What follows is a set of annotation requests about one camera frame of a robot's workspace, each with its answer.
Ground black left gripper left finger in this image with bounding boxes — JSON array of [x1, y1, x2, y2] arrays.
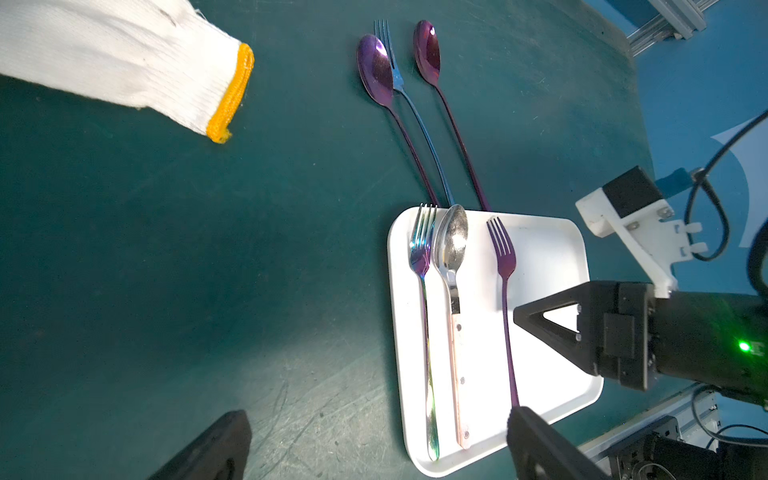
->
[[150, 410, 252, 480]]

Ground purple spoon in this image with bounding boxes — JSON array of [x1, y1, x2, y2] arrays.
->
[[357, 34, 439, 205], [413, 20, 490, 211]]

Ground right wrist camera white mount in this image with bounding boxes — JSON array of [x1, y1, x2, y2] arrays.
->
[[576, 166, 708, 298]]

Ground silver spoon pink handle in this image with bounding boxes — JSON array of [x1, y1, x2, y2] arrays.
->
[[431, 204, 471, 450]]

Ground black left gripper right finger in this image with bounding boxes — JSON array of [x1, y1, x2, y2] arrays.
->
[[507, 406, 609, 480]]

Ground black camera cable right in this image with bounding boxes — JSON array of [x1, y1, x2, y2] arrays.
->
[[683, 107, 768, 263]]

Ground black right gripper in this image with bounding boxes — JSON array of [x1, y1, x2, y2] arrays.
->
[[513, 281, 655, 391]]

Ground rainbow iridescent fork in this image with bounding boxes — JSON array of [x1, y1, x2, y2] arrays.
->
[[409, 204, 440, 461]]

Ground blue iridescent fork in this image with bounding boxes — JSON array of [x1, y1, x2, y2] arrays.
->
[[374, 20, 454, 206]]

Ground purple fork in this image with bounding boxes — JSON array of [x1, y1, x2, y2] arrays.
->
[[486, 216, 520, 407]]

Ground white plastic tray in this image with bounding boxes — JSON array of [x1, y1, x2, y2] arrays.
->
[[387, 208, 603, 478]]

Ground white knit glove yellow cuff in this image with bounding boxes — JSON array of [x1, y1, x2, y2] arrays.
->
[[1, 1, 254, 144]]

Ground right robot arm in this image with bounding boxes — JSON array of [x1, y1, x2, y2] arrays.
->
[[513, 281, 767, 407]]

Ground right side table rail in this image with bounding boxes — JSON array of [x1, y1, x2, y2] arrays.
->
[[628, 0, 718, 57]]

